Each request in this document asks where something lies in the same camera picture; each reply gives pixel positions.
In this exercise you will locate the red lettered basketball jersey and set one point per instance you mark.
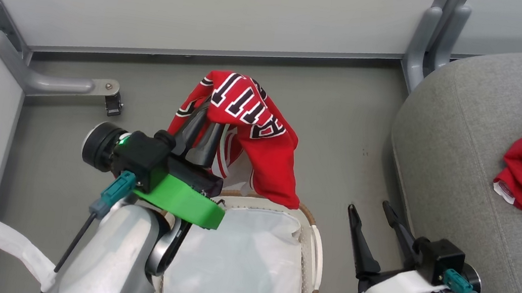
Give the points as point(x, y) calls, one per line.
point(265, 152)

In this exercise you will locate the black right wrist cylinder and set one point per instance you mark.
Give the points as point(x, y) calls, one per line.
point(473, 277)

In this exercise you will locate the grey fabric sofa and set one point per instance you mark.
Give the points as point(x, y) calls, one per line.
point(468, 160)

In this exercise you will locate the grey metal partition leg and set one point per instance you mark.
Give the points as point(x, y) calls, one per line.
point(421, 41)

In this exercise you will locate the black wrist cylinder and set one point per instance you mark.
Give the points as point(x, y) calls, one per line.
point(473, 277)
point(100, 144)

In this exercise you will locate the grey partition base rail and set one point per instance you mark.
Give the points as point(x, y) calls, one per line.
point(212, 55)

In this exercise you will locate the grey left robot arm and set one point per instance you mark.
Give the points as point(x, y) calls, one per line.
point(112, 258)

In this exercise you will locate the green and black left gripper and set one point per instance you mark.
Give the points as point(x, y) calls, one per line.
point(181, 202)

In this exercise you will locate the black left wrist cylinder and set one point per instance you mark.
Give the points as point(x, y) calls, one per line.
point(100, 144)

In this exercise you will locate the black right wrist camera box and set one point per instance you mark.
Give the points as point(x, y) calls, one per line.
point(439, 256)

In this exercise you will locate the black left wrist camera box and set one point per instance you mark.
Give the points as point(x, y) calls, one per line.
point(139, 155)

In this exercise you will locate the small black caster wheel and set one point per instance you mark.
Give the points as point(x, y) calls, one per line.
point(113, 105)

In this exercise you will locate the grey foot bracket with caster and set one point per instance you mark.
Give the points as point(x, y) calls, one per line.
point(50, 82)

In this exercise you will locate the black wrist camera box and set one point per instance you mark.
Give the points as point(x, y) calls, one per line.
point(139, 155)
point(439, 256)

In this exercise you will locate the white fabric basket liner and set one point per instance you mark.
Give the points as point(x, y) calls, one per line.
point(239, 266)

